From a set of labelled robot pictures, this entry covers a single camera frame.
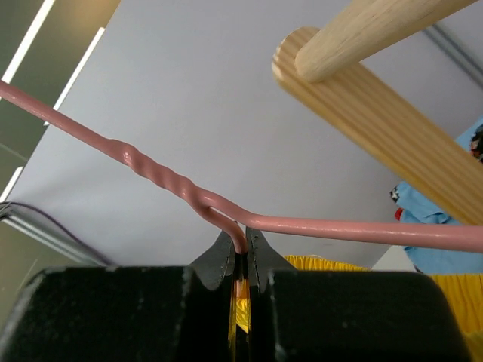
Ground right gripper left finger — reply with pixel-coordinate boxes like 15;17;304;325
1;233;238;361

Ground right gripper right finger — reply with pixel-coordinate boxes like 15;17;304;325
245;229;472;361

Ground light blue shorts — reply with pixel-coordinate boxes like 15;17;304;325
390;119;482;274

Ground yellow shorts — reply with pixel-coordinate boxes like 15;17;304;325
229;254;483;362

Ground pink hanger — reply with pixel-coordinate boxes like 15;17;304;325
1;82;482;254

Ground wooden clothes rack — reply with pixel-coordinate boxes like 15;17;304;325
272;1;482;225

